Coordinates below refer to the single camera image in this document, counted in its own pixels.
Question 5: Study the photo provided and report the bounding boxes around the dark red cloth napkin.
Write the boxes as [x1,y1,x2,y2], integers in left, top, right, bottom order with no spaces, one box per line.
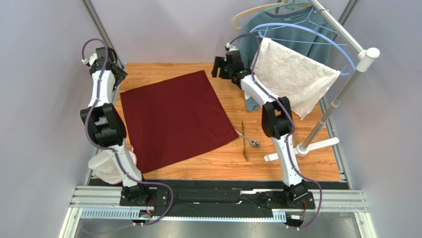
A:
[120,70,238,173]

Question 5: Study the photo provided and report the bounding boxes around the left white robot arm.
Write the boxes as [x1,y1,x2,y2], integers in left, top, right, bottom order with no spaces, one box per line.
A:
[80,47,152,206]

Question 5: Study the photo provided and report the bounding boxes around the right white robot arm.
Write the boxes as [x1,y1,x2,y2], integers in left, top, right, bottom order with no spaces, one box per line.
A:
[211,50,309,208]

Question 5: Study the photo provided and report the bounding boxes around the beige wooden hanger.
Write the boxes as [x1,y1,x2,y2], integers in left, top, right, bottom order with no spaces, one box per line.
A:
[231,0,298,32]

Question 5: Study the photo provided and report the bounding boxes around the white towel on hanger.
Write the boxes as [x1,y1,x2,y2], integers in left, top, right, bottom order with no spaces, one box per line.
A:
[254,38,340,120]

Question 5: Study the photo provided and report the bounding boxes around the silver metal spoon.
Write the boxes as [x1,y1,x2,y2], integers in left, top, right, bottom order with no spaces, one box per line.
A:
[235,129,260,148]

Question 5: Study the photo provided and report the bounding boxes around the teal sweatshirt on hanger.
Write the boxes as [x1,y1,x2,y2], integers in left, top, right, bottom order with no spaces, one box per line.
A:
[237,7,340,119]

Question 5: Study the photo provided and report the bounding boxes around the white mesh bag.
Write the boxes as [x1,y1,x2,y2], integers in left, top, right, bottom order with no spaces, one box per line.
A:
[88,149,123,184]

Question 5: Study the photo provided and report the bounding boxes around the light blue clothes hanger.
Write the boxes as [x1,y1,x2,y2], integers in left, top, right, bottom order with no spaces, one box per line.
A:
[242,6,356,76]

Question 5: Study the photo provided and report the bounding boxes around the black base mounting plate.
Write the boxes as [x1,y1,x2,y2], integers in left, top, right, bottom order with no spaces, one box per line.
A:
[89,179,350,219]

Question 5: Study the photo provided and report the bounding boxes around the metal clothes rack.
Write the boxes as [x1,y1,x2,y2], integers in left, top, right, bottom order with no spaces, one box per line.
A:
[264,0,380,163]

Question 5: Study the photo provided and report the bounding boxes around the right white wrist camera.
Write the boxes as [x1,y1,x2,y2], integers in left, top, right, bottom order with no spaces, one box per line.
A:
[225,43,239,52]

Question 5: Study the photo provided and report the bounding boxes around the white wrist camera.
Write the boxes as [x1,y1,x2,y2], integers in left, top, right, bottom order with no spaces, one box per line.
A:
[225,43,239,52]
[81,53,98,67]

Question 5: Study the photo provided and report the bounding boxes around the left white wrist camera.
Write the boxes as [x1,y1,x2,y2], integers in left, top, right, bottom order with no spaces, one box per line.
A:
[81,53,98,67]

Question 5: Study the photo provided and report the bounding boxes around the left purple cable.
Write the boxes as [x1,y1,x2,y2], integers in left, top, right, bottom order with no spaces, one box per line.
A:
[81,38,175,227]

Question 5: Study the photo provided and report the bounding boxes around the purple cable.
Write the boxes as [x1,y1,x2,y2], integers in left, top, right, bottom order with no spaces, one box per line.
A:
[81,38,175,227]
[228,33,324,230]

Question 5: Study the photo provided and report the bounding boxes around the aluminium frame rail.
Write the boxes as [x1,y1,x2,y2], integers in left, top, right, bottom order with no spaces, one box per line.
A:
[81,0,117,51]

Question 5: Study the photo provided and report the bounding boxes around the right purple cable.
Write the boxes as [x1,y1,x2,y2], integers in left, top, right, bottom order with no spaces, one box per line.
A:
[228,33,324,230]

